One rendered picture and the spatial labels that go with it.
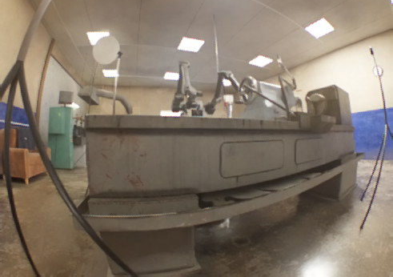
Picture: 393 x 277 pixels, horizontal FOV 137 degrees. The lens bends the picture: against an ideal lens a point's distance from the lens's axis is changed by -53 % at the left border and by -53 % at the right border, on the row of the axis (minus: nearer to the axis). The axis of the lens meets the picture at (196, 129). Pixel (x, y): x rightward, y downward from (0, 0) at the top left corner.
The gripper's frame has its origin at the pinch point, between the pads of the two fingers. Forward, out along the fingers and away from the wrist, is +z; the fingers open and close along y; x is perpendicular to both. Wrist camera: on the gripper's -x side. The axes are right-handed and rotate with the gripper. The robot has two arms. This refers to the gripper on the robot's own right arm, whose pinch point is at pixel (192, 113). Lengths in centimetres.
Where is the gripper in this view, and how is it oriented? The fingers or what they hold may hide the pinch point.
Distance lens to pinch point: 132.3
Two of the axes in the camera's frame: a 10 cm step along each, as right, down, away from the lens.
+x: -2.8, 5.5, 7.8
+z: 1.8, 8.3, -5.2
